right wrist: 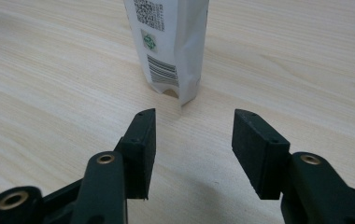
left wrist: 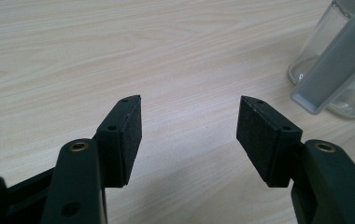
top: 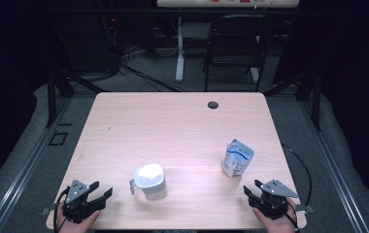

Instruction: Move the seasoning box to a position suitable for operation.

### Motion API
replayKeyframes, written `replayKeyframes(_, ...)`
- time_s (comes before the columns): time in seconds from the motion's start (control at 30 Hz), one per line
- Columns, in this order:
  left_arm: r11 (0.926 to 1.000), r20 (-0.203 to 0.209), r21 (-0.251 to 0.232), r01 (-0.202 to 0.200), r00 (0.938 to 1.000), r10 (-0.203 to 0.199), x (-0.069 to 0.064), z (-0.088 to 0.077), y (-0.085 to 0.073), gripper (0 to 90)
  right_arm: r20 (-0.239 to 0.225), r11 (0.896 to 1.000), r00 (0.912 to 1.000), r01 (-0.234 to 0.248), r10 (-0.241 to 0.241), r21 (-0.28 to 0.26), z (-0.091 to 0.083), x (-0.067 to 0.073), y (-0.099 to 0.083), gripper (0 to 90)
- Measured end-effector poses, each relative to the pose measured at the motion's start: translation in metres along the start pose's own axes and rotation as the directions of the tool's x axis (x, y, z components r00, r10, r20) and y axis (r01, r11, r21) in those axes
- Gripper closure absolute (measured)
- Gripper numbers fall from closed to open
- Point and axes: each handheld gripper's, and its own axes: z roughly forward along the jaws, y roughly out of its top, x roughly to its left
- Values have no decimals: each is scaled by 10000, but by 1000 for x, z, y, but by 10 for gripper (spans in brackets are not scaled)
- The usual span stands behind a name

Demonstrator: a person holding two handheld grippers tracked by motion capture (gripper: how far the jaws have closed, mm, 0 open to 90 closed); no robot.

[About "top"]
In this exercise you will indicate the black metal stand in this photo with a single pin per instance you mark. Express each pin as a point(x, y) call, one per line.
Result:
point(317, 103)
point(51, 100)

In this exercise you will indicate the grey metal bracket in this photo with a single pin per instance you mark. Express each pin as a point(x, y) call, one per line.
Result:
point(305, 208)
point(46, 211)

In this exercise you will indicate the dark equipment cabinet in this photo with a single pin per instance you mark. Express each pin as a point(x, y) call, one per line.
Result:
point(85, 42)

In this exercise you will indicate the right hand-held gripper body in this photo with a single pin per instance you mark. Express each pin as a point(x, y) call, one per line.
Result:
point(271, 204)

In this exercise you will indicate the black table grommet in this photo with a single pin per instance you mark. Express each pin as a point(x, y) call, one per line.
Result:
point(213, 105)

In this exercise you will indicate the aluminium floor rail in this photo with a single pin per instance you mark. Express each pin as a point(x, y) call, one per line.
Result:
point(26, 168)
point(333, 168)

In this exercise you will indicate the white-legged desk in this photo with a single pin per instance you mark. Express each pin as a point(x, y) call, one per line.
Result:
point(180, 48)

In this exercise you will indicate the black folding chair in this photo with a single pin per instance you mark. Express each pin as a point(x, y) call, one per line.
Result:
point(234, 24)

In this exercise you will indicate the person's right hand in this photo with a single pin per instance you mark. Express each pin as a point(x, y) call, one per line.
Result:
point(279, 226)

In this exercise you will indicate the white and blue bag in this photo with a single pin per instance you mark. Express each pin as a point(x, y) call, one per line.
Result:
point(236, 158)

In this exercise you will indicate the person's left hand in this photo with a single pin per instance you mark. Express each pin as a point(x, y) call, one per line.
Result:
point(75, 228)

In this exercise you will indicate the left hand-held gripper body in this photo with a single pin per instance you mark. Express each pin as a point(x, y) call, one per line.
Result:
point(77, 208)

